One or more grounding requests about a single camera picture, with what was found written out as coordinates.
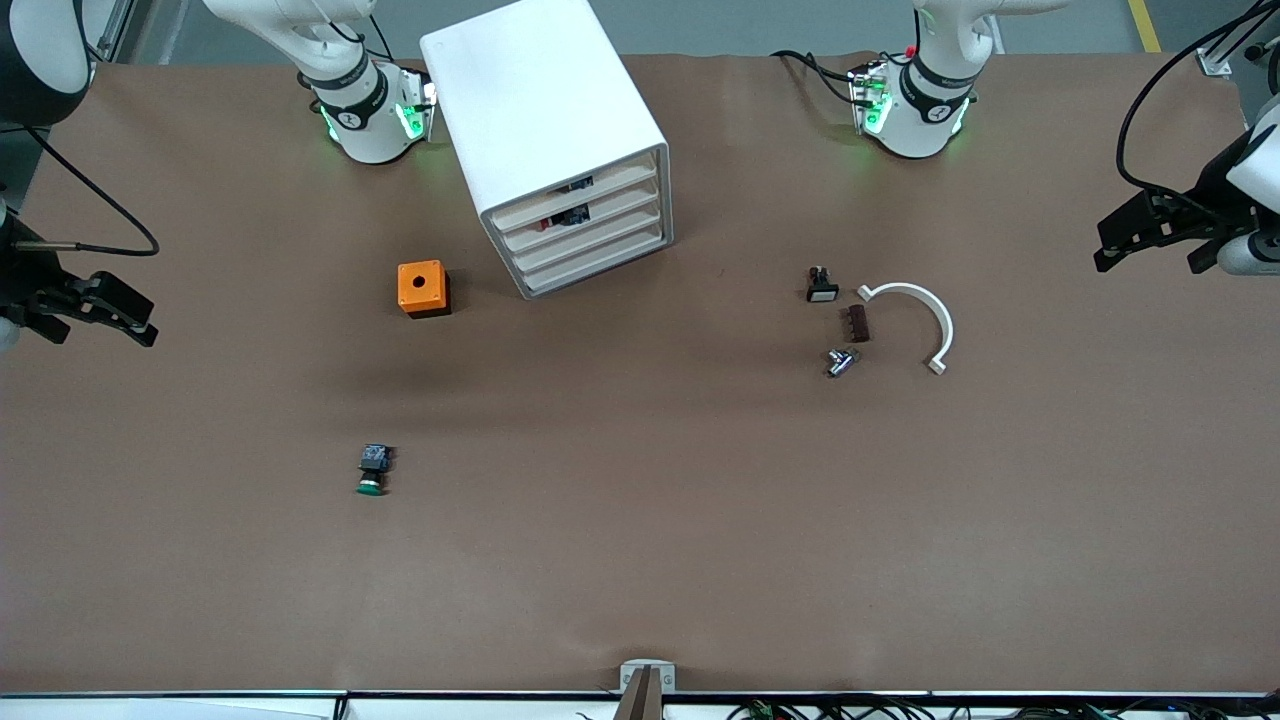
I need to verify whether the green push button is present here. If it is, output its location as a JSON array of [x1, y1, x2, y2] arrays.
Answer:
[[357, 444, 393, 497]]

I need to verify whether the white curved pipe clamp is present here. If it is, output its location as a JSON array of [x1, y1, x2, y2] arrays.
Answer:
[[857, 282, 955, 376]]

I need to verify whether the brown table mat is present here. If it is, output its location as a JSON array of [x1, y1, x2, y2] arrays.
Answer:
[[0, 50, 1280, 696]]

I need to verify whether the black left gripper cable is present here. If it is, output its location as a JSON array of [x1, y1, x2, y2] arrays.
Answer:
[[1115, 0, 1280, 206]]

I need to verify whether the aluminium frame profile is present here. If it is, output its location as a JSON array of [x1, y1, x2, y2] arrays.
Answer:
[[1195, 0, 1280, 79]]

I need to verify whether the grey frame post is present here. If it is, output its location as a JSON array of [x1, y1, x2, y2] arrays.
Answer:
[[88, 0, 137, 63]]

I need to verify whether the orange button enclosure box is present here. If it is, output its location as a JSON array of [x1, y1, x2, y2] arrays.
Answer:
[[397, 260, 451, 319]]

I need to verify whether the black arm base cable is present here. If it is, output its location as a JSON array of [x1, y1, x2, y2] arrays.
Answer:
[[770, 48, 863, 106]]

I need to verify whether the white table edge rail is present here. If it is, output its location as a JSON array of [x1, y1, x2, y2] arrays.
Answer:
[[0, 690, 1280, 720]]

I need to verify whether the grey metal bracket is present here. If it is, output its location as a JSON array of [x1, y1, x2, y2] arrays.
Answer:
[[620, 660, 676, 693]]

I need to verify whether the brown wedge post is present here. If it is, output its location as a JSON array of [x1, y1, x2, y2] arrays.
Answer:
[[615, 668, 664, 720]]

